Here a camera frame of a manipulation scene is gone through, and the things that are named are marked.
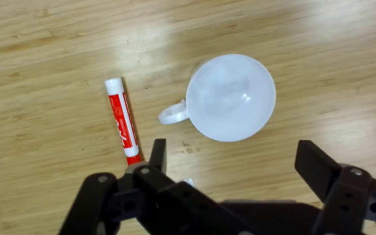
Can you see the red and white marker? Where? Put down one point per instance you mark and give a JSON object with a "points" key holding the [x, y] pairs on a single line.
{"points": [[122, 120]]}

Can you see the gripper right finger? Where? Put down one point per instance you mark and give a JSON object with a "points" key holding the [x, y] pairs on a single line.
{"points": [[344, 192]]}

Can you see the white mug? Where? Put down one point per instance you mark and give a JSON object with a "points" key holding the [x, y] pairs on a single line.
{"points": [[227, 98]]}

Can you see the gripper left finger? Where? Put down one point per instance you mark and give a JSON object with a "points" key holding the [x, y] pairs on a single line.
{"points": [[148, 195]]}

